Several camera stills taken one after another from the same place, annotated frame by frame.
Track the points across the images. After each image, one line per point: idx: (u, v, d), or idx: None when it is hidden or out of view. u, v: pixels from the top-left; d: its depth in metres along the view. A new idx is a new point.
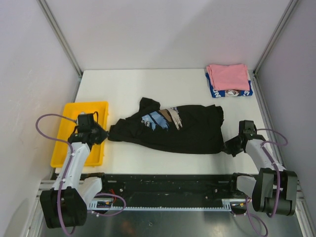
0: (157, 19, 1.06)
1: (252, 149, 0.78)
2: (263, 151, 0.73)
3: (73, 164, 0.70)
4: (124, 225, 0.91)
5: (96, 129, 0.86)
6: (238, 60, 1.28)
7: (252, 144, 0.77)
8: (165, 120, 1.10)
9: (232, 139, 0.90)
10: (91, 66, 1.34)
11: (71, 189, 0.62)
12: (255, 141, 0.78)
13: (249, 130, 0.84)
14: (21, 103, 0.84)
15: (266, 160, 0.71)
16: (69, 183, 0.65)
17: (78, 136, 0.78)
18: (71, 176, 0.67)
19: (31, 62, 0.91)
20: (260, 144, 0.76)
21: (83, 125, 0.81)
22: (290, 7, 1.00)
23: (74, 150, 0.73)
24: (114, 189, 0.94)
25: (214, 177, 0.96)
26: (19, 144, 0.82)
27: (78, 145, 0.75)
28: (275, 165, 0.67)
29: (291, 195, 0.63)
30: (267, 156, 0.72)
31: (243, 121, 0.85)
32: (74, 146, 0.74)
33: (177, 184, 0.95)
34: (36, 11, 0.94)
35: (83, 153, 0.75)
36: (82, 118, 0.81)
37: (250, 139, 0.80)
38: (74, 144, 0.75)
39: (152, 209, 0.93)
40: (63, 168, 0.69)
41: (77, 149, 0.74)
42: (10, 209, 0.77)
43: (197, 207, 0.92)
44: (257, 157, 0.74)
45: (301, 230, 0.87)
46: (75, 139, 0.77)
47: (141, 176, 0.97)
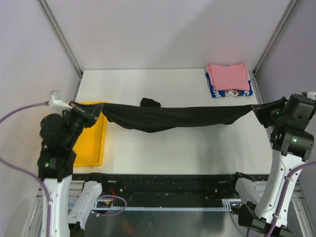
0: (157, 19, 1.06)
1: (275, 165, 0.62)
2: (283, 186, 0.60)
3: (55, 215, 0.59)
4: (124, 225, 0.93)
5: (72, 136, 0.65)
6: (238, 60, 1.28)
7: (278, 163, 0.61)
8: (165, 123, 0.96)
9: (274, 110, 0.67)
10: (91, 66, 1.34)
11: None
12: (284, 162, 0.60)
13: (299, 119, 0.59)
14: (21, 103, 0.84)
15: (271, 205, 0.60)
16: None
17: (48, 166, 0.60)
18: (56, 231, 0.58)
19: (31, 62, 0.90)
20: (287, 174, 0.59)
21: (49, 143, 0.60)
22: (290, 8, 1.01)
23: (51, 197, 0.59)
24: (114, 189, 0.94)
25: (214, 177, 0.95)
26: (19, 144, 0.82)
27: (54, 183, 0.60)
28: (275, 219, 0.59)
29: None
30: (280, 197, 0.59)
31: (299, 101, 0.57)
32: (50, 188, 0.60)
33: (177, 184, 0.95)
34: (36, 11, 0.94)
35: (63, 189, 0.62)
36: (46, 134, 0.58)
37: (283, 155, 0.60)
38: (47, 181, 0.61)
39: (152, 209, 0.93)
40: (45, 220, 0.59)
41: (57, 191, 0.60)
42: (10, 209, 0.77)
43: (196, 207, 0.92)
44: (272, 179, 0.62)
45: (301, 230, 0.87)
46: (47, 171, 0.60)
47: (142, 176, 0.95)
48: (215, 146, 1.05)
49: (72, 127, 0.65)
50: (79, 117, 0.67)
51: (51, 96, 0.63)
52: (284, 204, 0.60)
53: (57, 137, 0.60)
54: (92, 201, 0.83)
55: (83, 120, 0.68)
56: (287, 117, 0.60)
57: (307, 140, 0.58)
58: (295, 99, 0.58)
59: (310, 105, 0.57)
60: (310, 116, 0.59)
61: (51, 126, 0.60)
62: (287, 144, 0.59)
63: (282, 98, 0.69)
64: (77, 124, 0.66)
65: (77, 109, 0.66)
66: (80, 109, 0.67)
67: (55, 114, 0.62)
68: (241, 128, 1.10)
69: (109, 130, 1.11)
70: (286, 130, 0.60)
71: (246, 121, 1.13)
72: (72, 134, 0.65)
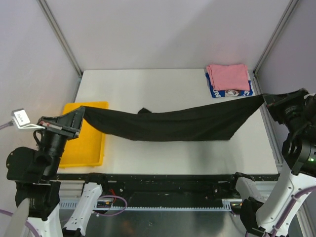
0: (157, 18, 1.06)
1: (282, 181, 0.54)
2: (288, 205, 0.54)
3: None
4: (124, 225, 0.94)
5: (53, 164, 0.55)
6: (238, 60, 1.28)
7: (286, 181, 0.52)
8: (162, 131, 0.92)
9: (288, 108, 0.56)
10: (91, 66, 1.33)
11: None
12: (294, 183, 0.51)
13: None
14: (21, 103, 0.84)
15: (273, 218, 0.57)
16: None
17: (30, 205, 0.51)
18: None
19: (31, 62, 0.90)
20: (294, 194, 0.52)
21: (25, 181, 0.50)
22: (289, 9, 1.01)
23: (40, 233, 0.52)
24: (114, 189, 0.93)
25: (214, 177, 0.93)
26: (18, 144, 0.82)
27: (39, 222, 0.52)
28: (274, 231, 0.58)
29: None
30: (283, 213, 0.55)
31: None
32: (36, 225, 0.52)
33: (177, 184, 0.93)
34: (36, 10, 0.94)
35: (53, 220, 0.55)
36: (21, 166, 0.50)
37: (293, 176, 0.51)
38: (32, 219, 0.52)
39: (151, 209, 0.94)
40: None
41: (44, 227, 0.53)
42: (10, 209, 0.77)
43: (186, 207, 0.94)
44: (277, 192, 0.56)
45: (301, 230, 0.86)
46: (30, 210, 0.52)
47: (142, 176, 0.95)
48: (215, 146, 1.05)
49: (48, 152, 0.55)
50: (55, 137, 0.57)
51: (14, 118, 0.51)
52: (287, 218, 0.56)
53: (32, 171, 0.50)
54: (93, 202, 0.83)
55: (61, 139, 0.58)
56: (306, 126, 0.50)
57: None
58: None
59: None
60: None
61: (26, 159, 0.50)
62: (303, 158, 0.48)
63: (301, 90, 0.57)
64: (54, 147, 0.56)
65: (52, 128, 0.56)
66: (55, 129, 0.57)
67: (24, 147, 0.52)
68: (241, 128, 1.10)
69: None
70: (304, 140, 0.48)
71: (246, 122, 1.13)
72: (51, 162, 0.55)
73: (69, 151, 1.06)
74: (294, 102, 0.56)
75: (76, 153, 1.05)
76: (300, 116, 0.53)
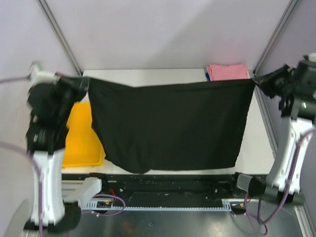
0: (157, 19, 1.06)
1: (285, 127, 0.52)
2: (295, 151, 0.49)
3: (45, 192, 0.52)
4: (124, 225, 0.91)
5: (64, 106, 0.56)
6: (238, 60, 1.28)
7: (287, 128, 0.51)
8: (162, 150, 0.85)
9: (276, 80, 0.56)
10: (91, 67, 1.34)
11: (53, 225, 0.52)
12: (296, 127, 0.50)
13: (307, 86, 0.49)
14: (21, 103, 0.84)
15: (283, 172, 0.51)
16: (50, 216, 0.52)
17: (38, 140, 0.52)
18: (49, 208, 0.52)
19: (31, 62, 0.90)
20: (299, 137, 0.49)
21: (38, 113, 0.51)
22: (289, 8, 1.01)
23: (42, 173, 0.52)
24: (114, 189, 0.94)
25: (214, 177, 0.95)
26: (18, 144, 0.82)
27: (42, 156, 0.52)
28: (288, 186, 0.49)
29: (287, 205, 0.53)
30: (293, 161, 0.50)
31: (307, 65, 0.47)
32: (39, 163, 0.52)
33: (177, 184, 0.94)
34: (36, 11, 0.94)
35: (56, 160, 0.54)
36: (35, 94, 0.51)
37: (293, 121, 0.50)
38: (37, 154, 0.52)
39: (151, 209, 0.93)
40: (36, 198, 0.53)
41: (47, 167, 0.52)
42: (10, 209, 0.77)
43: (195, 207, 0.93)
44: (281, 146, 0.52)
45: (301, 230, 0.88)
46: (36, 146, 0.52)
47: (141, 176, 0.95)
48: None
49: (60, 95, 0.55)
50: (67, 86, 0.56)
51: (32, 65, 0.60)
52: (297, 168, 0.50)
53: (46, 105, 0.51)
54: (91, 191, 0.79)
55: (74, 93, 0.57)
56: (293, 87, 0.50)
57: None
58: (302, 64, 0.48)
59: None
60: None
61: (42, 92, 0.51)
62: (295, 112, 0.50)
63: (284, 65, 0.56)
64: (67, 94, 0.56)
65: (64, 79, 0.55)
66: (68, 80, 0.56)
67: (47, 85, 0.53)
68: None
69: None
70: (294, 98, 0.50)
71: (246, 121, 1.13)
72: (63, 103, 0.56)
73: (70, 150, 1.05)
74: (280, 73, 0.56)
75: (77, 152, 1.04)
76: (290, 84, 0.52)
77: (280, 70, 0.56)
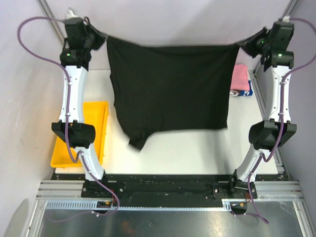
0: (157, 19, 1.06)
1: (269, 75, 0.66)
2: (280, 90, 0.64)
3: (73, 95, 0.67)
4: (124, 225, 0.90)
5: (90, 40, 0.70)
6: (238, 60, 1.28)
7: (271, 74, 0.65)
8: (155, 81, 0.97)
9: (257, 41, 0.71)
10: (91, 67, 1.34)
11: (78, 125, 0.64)
12: (277, 71, 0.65)
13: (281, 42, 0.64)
14: (21, 103, 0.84)
15: (275, 107, 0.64)
16: (75, 116, 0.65)
17: (69, 56, 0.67)
18: (74, 108, 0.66)
19: (31, 63, 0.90)
20: (281, 78, 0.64)
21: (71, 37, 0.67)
22: (290, 7, 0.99)
23: (70, 80, 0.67)
24: (115, 189, 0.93)
25: (216, 177, 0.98)
26: (19, 144, 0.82)
27: (73, 70, 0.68)
28: (282, 116, 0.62)
29: (283, 139, 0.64)
30: (281, 96, 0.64)
31: (279, 25, 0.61)
32: (70, 73, 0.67)
33: (177, 184, 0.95)
34: (36, 11, 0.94)
35: (81, 80, 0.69)
36: (70, 29, 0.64)
37: (274, 67, 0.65)
38: (68, 67, 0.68)
39: (151, 209, 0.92)
40: (66, 98, 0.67)
41: (75, 77, 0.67)
42: (10, 209, 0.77)
43: (198, 207, 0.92)
44: (270, 91, 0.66)
45: (301, 230, 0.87)
46: (67, 60, 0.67)
47: (141, 176, 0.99)
48: (215, 147, 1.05)
49: (88, 35, 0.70)
50: (93, 32, 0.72)
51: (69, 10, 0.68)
52: (286, 101, 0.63)
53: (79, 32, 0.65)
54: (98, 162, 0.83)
55: (96, 36, 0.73)
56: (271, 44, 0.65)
57: (289, 57, 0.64)
58: (276, 25, 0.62)
59: (290, 27, 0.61)
60: (291, 37, 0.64)
61: (73, 22, 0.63)
62: (275, 61, 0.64)
63: (263, 30, 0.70)
64: (92, 35, 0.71)
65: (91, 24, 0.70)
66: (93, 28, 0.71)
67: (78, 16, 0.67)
68: (241, 127, 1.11)
69: (110, 131, 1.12)
70: (272, 52, 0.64)
71: (246, 122, 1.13)
72: (88, 37, 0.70)
73: None
74: (260, 35, 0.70)
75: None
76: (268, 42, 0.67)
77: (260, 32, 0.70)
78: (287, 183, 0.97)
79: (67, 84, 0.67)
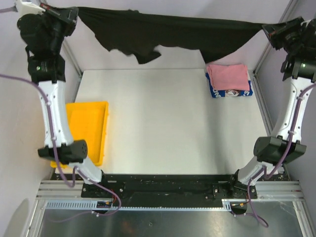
0: None
1: (287, 88, 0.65)
2: (295, 106, 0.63)
3: (56, 114, 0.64)
4: (124, 225, 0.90)
5: (55, 39, 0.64)
6: (238, 60, 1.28)
7: (290, 86, 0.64)
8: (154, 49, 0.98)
9: (286, 35, 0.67)
10: (91, 66, 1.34)
11: (68, 148, 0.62)
12: (296, 84, 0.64)
13: (312, 48, 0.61)
14: (21, 103, 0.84)
15: (286, 124, 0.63)
16: (62, 138, 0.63)
17: (40, 69, 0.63)
18: (59, 130, 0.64)
19: None
20: (298, 94, 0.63)
21: (34, 47, 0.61)
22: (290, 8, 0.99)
23: (49, 99, 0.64)
24: (114, 189, 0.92)
25: (216, 177, 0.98)
26: (19, 144, 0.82)
27: (49, 88, 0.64)
28: (291, 135, 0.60)
29: (289, 158, 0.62)
30: (294, 115, 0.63)
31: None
32: (46, 91, 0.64)
33: (177, 184, 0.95)
34: None
35: (60, 96, 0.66)
36: (29, 40, 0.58)
37: (294, 80, 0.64)
38: (42, 84, 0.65)
39: (152, 209, 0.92)
40: (47, 121, 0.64)
41: (53, 94, 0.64)
42: (10, 209, 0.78)
43: (198, 207, 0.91)
44: (286, 101, 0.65)
45: (301, 230, 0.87)
46: (39, 75, 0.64)
47: (142, 176, 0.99)
48: (215, 147, 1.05)
49: (53, 34, 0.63)
50: (56, 21, 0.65)
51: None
52: (298, 121, 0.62)
53: (39, 39, 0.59)
54: (95, 172, 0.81)
55: (62, 25, 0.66)
56: (300, 48, 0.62)
57: (313, 70, 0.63)
58: (312, 26, 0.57)
59: None
60: None
61: (31, 31, 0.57)
62: (296, 71, 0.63)
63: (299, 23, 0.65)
64: (56, 27, 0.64)
65: (51, 11, 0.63)
66: (56, 13, 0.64)
67: (32, 14, 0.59)
68: (241, 128, 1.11)
69: (109, 131, 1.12)
70: (296, 60, 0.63)
71: (246, 121, 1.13)
72: (54, 37, 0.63)
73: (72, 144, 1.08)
74: (291, 29, 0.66)
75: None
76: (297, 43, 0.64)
77: (294, 24, 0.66)
78: (286, 183, 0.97)
79: (46, 104, 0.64)
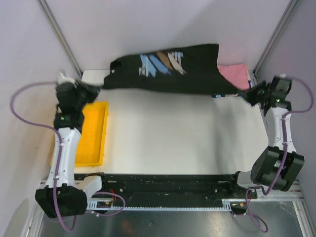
0: (157, 19, 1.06)
1: (270, 117, 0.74)
2: (281, 125, 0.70)
3: (64, 157, 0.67)
4: (124, 226, 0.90)
5: (80, 100, 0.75)
6: (238, 60, 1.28)
7: (272, 112, 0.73)
8: (165, 66, 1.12)
9: (257, 90, 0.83)
10: (91, 66, 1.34)
11: (67, 187, 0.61)
12: (276, 110, 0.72)
13: (280, 92, 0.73)
14: (21, 103, 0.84)
15: (279, 138, 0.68)
16: (64, 179, 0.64)
17: (64, 119, 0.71)
18: (64, 171, 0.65)
19: (31, 62, 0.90)
20: (281, 116, 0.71)
21: (63, 104, 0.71)
22: (290, 8, 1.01)
23: (63, 140, 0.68)
24: (114, 189, 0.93)
25: (215, 177, 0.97)
26: (19, 144, 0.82)
27: (67, 132, 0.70)
28: (286, 145, 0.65)
29: (290, 174, 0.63)
30: (282, 131, 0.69)
31: (279, 79, 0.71)
32: (62, 135, 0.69)
33: (177, 184, 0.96)
34: (36, 11, 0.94)
35: (74, 141, 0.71)
36: (61, 99, 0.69)
37: (274, 108, 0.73)
38: (61, 130, 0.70)
39: (151, 209, 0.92)
40: (56, 160, 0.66)
41: (67, 137, 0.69)
42: (10, 209, 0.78)
43: (197, 207, 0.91)
44: (272, 126, 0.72)
45: (301, 230, 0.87)
46: (61, 124, 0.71)
47: (141, 176, 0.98)
48: (215, 147, 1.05)
49: (80, 96, 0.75)
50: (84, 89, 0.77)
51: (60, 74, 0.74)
52: (289, 135, 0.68)
53: (71, 98, 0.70)
54: (94, 193, 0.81)
55: (88, 93, 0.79)
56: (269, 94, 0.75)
57: (286, 103, 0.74)
58: (275, 79, 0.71)
59: (287, 82, 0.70)
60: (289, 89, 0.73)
61: (64, 90, 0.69)
62: (273, 104, 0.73)
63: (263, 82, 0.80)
64: (83, 94, 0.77)
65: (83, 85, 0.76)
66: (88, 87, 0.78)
67: (67, 81, 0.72)
68: (241, 128, 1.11)
69: (109, 131, 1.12)
70: (271, 100, 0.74)
71: (247, 121, 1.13)
72: (80, 99, 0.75)
73: None
74: (260, 85, 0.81)
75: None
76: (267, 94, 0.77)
77: (260, 84, 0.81)
78: None
79: (59, 144, 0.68)
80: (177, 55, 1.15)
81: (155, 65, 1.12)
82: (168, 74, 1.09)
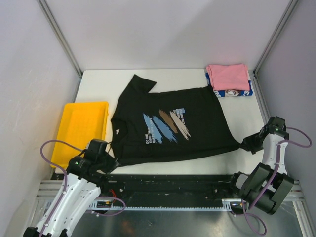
0: (157, 18, 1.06)
1: (267, 143, 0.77)
2: (276, 149, 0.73)
3: (61, 204, 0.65)
4: (124, 225, 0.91)
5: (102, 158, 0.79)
6: (238, 60, 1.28)
7: (269, 137, 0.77)
8: (171, 131, 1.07)
9: (255, 135, 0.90)
10: (91, 66, 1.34)
11: None
12: (273, 136, 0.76)
13: (276, 126, 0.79)
14: (21, 104, 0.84)
15: (272, 158, 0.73)
16: (51, 229, 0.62)
17: (78, 164, 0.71)
18: (55, 219, 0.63)
19: (31, 62, 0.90)
20: (277, 142, 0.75)
21: (91, 151, 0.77)
22: (290, 7, 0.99)
23: (66, 188, 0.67)
24: (114, 189, 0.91)
25: (214, 177, 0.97)
26: (19, 145, 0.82)
27: (74, 179, 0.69)
28: (277, 166, 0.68)
29: (277, 196, 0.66)
30: (276, 153, 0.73)
31: (274, 117, 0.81)
32: (68, 181, 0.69)
33: (177, 184, 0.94)
34: (36, 11, 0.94)
35: (77, 190, 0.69)
36: (94, 144, 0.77)
37: (271, 134, 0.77)
38: (71, 176, 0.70)
39: (151, 209, 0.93)
40: (53, 206, 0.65)
41: (71, 186, 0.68)
42: (10, 209, 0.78)
43: (190, 207, 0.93)
44: (268, 150, 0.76)
45: (301, 230, 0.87)
46: (74, 168, 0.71)
47: (141, 176, 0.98)
48: None
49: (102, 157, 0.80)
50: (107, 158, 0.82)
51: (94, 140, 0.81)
52: (282, 159, 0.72)
53: (100, 150, 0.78)
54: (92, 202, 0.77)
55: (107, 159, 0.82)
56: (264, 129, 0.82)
57: (285, 133, 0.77)
58: (271, 118, 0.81)
59: (283, 120, 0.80)
60: (284, 128, 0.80)
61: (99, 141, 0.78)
62: (272, 129, 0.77)
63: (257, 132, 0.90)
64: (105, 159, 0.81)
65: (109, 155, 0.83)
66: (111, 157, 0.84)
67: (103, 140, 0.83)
68: (241, 128, 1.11)
69: (109, 132, 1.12)
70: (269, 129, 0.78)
71: (247, 121, 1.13)
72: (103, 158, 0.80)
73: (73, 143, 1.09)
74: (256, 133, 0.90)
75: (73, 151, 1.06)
76: (262, 132, 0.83)
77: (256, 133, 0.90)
78: None
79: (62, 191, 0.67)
80: (180, 113, 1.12)
81: (160, 130, 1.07)
82: (174, 141, 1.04)
